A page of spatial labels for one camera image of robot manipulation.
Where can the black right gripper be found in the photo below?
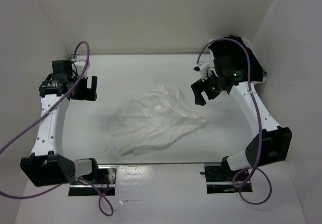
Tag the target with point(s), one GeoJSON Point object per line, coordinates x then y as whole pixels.
{"type": "Point", "coordinates": [199, 86]}

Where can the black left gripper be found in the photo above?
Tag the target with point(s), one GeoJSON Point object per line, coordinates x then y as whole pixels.
{"type": "Point", "coordinates": [87, 94]}

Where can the white skirt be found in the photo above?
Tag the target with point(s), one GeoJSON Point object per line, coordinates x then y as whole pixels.
{"type": "Point", "coordinates": [153, 121]}

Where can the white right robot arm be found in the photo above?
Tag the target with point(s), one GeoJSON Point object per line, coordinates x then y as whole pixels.
{"type": "Point", "coordinates": [271, 141]}

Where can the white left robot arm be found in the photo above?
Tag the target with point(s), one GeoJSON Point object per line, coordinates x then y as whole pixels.
{"type": "Point", "coordinates": [47, 164]}

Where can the white plastic tray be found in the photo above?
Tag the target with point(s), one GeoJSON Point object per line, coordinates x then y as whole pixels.
{"type": "Point", "coordinates": [254, 50]}

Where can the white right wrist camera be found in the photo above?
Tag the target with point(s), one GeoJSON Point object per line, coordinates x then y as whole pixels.
{"type": "Point", "coordinates": [204, 69]}

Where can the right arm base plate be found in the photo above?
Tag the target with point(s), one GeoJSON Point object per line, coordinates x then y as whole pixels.
{"type": "Point", "coordinates": [218, 180]}

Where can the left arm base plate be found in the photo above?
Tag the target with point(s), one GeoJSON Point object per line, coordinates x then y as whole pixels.
{"type": "Point", "coordinates": [105, 182]}

